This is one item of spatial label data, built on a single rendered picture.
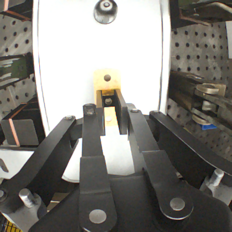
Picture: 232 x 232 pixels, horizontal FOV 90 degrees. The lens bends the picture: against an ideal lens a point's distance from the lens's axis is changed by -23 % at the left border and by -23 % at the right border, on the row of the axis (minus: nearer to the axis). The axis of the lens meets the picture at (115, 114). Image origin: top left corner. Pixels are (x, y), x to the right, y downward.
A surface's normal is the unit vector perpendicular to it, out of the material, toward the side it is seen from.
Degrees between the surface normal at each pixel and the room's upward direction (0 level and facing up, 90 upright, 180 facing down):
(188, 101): 90
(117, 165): 0
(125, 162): 0
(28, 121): 0
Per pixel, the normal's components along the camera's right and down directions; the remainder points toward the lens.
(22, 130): 0.10, 0.39
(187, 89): -0.99, 0.05
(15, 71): 0.99, 0.03
